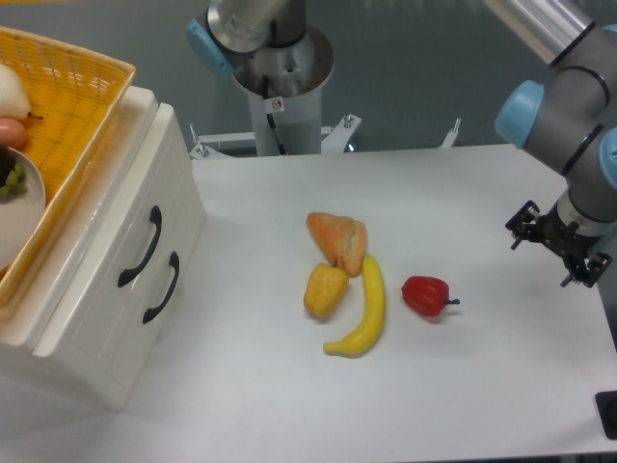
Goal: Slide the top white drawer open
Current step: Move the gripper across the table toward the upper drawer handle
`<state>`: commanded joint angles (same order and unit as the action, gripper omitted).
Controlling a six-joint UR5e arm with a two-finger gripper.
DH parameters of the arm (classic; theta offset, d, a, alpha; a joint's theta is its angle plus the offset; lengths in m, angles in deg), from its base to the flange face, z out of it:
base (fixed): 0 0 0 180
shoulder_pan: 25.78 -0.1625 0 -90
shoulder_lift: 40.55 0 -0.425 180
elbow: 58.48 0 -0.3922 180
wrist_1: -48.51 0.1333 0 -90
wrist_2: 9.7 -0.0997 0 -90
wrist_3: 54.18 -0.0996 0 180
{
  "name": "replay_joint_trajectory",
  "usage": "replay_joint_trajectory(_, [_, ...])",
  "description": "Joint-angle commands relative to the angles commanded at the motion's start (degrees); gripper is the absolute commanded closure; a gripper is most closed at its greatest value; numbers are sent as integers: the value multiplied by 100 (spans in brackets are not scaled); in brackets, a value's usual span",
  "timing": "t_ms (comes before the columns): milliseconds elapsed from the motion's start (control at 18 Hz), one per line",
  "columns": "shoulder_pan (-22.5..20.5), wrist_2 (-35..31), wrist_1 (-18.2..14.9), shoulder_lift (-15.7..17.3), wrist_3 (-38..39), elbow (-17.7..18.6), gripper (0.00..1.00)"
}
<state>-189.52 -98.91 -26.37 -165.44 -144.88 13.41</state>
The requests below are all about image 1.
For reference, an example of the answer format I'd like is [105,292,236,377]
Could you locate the black drawer handle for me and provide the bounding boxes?
[142,251,181,325]
[118,205,163,287]

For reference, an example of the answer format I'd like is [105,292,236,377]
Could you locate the yellow woven basket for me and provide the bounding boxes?
[1,27,136,302]

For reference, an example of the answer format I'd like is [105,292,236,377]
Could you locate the red bell pepper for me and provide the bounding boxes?
[401,276,460,317]

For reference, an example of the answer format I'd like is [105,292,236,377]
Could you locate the white table mounting bracket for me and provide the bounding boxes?
[188,114,462,161]

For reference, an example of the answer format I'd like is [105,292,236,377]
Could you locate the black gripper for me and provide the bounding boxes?
[505,201,611,287]

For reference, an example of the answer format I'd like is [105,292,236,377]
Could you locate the yellow banana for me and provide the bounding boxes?
[323,254,387,358]

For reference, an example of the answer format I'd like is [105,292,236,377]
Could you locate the green grapes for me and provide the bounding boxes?
[0,163,27,199]

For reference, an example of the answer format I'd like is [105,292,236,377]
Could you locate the black top drawer handle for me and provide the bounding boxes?
[118,205,163,287]

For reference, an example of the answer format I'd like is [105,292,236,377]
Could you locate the black table corner device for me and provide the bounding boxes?
[595,391,617,441]

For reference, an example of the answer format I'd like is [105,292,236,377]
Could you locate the yellow bell pepper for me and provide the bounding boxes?
[304,262,349,320]

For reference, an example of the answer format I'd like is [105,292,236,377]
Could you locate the black lower drawer handle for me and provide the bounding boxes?
[142,251,181,325]

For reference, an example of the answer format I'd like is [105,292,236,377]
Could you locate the white drawer cabinet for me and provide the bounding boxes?
[1,87,205,409]

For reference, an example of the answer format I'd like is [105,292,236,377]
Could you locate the white bowl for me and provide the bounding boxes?
[1,148,45,270]

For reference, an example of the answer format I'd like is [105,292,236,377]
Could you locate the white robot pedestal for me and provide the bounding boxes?
[233,26,334,156]

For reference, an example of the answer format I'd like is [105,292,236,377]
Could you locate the pink sausage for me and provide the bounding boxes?
[0,118,27,150]

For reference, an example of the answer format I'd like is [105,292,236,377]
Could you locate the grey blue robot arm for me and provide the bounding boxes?
[186,1,616,286]

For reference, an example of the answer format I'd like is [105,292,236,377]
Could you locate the orange bread piece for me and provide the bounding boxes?
[306,212,367,278]

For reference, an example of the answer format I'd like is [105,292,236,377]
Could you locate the white pear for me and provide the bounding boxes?
[0,65,43,121]

